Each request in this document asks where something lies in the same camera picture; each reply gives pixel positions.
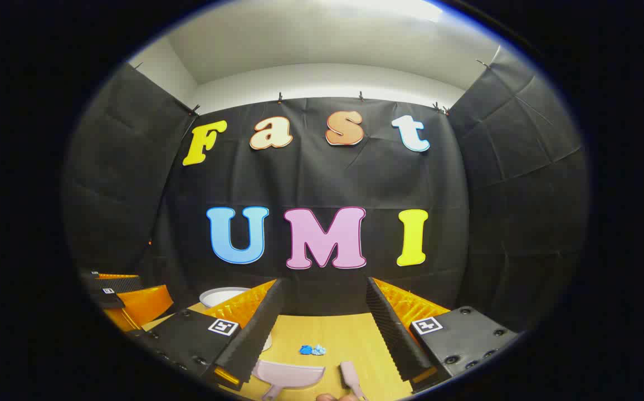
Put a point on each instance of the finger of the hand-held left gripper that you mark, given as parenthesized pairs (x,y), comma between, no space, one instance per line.
(144,306)
(121,283)

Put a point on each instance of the yellow wooden desktop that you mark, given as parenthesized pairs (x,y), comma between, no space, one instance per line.
(322,331)

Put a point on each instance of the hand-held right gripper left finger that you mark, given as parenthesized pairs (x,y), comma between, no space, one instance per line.
(255,328)

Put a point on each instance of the white ribbed garbage bin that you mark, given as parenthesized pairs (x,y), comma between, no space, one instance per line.
(224,295)

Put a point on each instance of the dark blue paper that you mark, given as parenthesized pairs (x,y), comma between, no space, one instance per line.
(305,350)

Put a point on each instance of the translucent purple dustpan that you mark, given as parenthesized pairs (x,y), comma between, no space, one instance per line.
(288,373)

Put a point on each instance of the small purple broom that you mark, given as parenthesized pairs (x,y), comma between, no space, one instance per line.
(350,374)

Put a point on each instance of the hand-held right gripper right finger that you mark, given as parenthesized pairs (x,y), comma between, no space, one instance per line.
(391,328)

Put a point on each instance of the light blue paper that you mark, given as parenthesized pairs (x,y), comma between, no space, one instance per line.
(319,350)

